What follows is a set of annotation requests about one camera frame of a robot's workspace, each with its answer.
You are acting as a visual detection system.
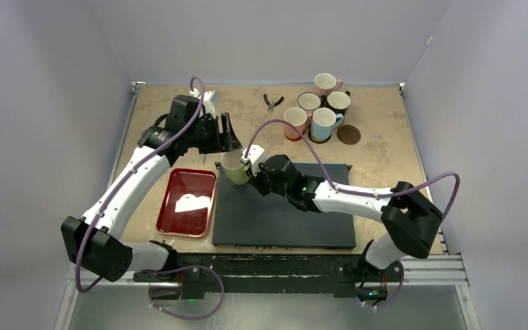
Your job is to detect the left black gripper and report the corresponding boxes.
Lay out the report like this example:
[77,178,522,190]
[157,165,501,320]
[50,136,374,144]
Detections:
[186,113,241,154]

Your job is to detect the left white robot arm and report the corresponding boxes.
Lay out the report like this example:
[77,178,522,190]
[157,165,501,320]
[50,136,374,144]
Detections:
[61,89,242,282]

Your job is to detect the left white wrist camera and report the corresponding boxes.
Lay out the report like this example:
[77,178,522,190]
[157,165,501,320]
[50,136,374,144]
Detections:
[189,88,220,118]

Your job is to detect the black handled white mug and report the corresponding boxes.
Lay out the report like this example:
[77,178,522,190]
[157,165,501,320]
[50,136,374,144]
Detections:
[327,91,351,116]

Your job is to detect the purple cable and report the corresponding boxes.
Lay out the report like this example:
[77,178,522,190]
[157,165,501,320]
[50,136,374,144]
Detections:
[74,76,227,321]
[242,119,461,311]

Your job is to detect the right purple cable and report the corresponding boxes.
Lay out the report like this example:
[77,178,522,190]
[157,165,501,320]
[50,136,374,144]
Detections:
[242,119,461,311]

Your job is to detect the black pliers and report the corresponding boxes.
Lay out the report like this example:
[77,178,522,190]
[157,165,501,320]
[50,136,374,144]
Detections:
[263,93,285,112]

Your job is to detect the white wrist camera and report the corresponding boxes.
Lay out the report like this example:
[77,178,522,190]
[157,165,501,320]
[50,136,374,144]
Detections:
[189,88,220,118]
[241,144,267,176]

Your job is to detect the green handled white mug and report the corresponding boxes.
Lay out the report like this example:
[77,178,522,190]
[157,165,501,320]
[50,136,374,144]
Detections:
[220,150,249,185]

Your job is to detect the grey white mug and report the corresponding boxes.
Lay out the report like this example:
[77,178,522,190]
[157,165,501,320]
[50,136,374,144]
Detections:
[296,91,324,113]

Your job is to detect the pink handled white mug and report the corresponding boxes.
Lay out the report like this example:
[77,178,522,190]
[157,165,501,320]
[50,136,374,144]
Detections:
[313,73,343,100]

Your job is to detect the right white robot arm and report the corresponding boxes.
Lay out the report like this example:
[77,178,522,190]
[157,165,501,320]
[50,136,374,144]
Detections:
[241,153,443,280]

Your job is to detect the salmon pink mug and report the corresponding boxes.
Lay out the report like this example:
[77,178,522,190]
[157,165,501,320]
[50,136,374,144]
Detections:
[283,107,313,141]

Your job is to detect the dark brown wooden coaster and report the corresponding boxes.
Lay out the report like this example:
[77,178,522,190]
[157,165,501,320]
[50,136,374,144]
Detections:
[337,124,361,145]

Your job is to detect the dark rectangular board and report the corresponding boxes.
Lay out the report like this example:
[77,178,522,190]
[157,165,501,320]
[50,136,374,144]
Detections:
[212,168,357,250]

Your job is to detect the red tray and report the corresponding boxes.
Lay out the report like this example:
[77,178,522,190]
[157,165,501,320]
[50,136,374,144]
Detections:
[155,168,217,238]

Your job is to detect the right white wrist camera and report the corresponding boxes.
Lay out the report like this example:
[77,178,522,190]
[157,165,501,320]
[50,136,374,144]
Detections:
[241,144,267,176]

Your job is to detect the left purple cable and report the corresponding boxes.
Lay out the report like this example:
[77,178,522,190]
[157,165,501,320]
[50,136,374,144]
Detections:
[74,76,227,321]

